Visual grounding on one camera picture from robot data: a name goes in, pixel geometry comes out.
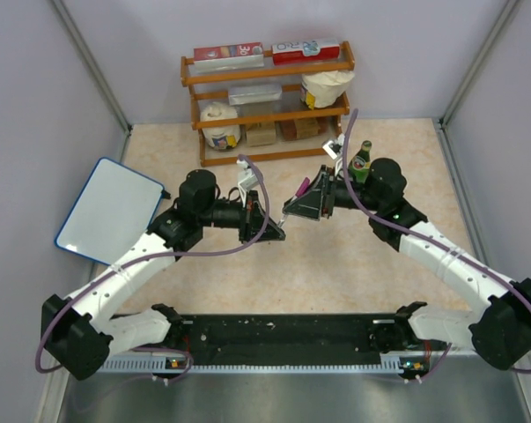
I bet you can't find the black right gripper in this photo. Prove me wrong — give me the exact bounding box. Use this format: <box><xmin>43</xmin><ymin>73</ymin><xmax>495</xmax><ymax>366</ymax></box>
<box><xmin>284</xmin><ymin>166</ymin><xmax>382</xmax><ymax>221</ymax></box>

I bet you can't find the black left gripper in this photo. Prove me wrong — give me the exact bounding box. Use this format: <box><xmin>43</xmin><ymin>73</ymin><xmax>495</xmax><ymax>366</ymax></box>
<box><xmin>198</xmin><ymin>189</ymin><xmax>284</xmax><ymax>244</ymax></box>

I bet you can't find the blue framed whiteboard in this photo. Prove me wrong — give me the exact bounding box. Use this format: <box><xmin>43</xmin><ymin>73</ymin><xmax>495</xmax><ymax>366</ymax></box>
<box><xmin>55</xmin><ymin>157</ymin><xmax>170</xmax><ymax>265</ymax></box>

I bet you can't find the magenta capped whiteboard marker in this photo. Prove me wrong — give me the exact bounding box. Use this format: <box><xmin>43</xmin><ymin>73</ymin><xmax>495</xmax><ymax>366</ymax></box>
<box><xmin>277</xmin><ymin>177</ymin><xmax>310</xmax><ymax>228</ymax></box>

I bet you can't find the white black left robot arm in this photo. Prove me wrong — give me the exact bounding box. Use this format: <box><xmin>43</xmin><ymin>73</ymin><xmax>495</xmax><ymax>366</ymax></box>
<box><xmin>35</xmin><ymin>164</ymin><xmax>285</xmax><ymax>381</ymax></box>

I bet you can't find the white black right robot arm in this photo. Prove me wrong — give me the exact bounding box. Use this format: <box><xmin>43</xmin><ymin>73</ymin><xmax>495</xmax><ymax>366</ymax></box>
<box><xmin>283</xmin><ymin>158</ymin><xmax>531</xmax><ymax>370</ymax></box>

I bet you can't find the green glass Perrier bottle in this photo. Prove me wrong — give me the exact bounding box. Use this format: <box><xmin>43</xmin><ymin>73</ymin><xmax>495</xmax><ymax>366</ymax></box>
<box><xmin>348</xmin><ymin>140</ymin><xmax>372</xmax><ymax>183</ymax></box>

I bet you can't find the brown brick-pattern box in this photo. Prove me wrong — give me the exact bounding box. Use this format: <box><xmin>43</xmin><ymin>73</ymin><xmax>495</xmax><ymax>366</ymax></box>
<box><xmin>278</xmin><ymin>117</ymin><xmax>328</xmax><ymax>141</ymax></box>

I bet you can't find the white flour bag right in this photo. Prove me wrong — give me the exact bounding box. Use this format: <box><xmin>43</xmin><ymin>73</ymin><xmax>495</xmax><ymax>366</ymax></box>
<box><xmin>300</xmin><ymin>70</ymin><xmax>355</xmax><ymax>109</ymax></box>

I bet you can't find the white flour bag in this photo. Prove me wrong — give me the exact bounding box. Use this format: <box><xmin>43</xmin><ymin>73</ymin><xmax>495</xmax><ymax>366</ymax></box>
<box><xmin>200</xmin><ymin>101</ymin><xmax>241</xmax><ymax>151</ymax></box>
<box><xmin>300</xmin><ymin>70</ymin><xmax>355</xmax><ymax>109</ymax></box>

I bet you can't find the clear plastic container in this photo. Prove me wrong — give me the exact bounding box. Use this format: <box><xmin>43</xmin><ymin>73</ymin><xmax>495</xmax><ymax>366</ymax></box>
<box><xmin>227</xmin><ymin>83</ymin><xmax>283</xmax><ymax>116</ymax></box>

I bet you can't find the white flour bag left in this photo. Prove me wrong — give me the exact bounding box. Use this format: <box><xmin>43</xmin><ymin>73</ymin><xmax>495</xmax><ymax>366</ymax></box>
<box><xmin>200</xmin><ymin>101</ymin><xmax>241</xmax><ymax>151</ymax></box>

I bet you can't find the red white wrap box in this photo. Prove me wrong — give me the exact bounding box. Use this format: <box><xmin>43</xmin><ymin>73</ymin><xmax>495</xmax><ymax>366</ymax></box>
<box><xmin>271</xmin><ymin>39</ymin><xmax>340</xmax><ymax>65</ymax></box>

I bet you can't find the red foil roll box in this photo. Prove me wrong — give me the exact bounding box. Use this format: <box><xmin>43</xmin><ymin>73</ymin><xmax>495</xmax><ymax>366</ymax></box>
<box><xmin>193</xmin><ymin>42</ymin><xmax>265</xmax><ymax>72</ymax></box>

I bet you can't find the orange wooden shelf rack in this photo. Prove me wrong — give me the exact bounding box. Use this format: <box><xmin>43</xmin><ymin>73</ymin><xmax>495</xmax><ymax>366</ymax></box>
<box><xmin>181</xmin><ymin>41</ymin><xmax>355</xmax><ymax>167</ymax></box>

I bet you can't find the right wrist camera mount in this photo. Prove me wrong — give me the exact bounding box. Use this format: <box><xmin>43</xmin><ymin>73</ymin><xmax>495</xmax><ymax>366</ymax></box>
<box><xmin>321</xmin><ymin>133</ymin><xmax>345</xmax><ymax>161</ymax></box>

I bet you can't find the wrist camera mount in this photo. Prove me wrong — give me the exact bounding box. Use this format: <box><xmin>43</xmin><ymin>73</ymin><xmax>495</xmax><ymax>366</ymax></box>
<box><xmin>321</xmin><ymin>133</ymin><xmax>345</xmax><ymax>161</ymax></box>
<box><xmin>236</xmin><ymin>159</ymin><xmax>262</xmax><ymax>195</ymax></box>

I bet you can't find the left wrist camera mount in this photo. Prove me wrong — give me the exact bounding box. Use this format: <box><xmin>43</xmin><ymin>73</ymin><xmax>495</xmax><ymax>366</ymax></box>
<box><xmin>236</xmin><ymin>159</ymin><xmax>262</xmax><ymax>195</ymax></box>

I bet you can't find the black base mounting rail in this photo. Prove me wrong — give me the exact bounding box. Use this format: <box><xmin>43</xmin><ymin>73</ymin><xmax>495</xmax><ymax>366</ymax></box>
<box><xmin>110</xmin><ymin>312</ymin><xmax>473</xmax><ymax>367</ymax></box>

